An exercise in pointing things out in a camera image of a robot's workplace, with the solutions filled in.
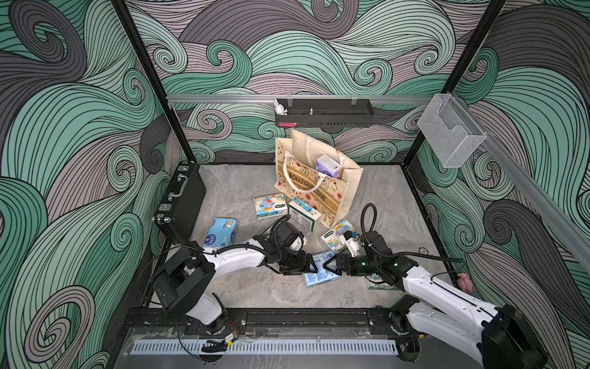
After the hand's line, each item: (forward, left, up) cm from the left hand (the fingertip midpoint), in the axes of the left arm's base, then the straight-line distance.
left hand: (312, 270), depth 78 cm
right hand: (0, -6, 0) cm, 6 cm away
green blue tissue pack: (+22, +2, +1) cm, 22 cm away
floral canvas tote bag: (+38, +6, +6) cm, 39 cm away
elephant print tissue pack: (+28, +17, -2) cm, 32 cm away
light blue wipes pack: (-1, -4, -1) cm, 4 cm away
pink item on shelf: (+49, +9, +26) cm, 56 cm away
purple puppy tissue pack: (+32, -6, +20) cm, 38 cm away
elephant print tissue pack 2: (+12, -8, -2) cm, 15 cm away
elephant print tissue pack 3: (-4, -23, -4) cm, 24 cm away
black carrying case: (+18, +48, +11) cm, 53 cm away
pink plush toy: (-2, -56, -6) cm, 56 cm away
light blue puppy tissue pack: (+15, +35, -2) cm, 39 cm away
